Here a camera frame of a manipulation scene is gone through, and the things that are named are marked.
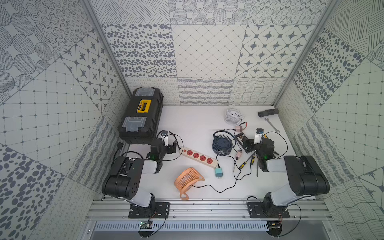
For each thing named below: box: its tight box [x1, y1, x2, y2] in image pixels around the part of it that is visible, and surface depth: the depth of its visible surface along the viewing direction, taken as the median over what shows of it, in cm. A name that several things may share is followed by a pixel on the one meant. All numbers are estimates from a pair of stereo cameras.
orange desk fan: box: [174, 167, 205, 201], surface depth 75 cm
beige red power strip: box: [179, 146, 218, 168], surface depth 92 cm
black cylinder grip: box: [258, 108, 279, 118], surface depth 117 cm
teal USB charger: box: [214, 167, 223, 180], surface depth 87 cm
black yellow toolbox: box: [117, 87, 164, 145], surface depth 95 cm
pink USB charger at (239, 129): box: [235, 126, 243, 133], surface depth 106 cm
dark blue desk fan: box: [212, 130, 236, 156], surface depth 97 cm
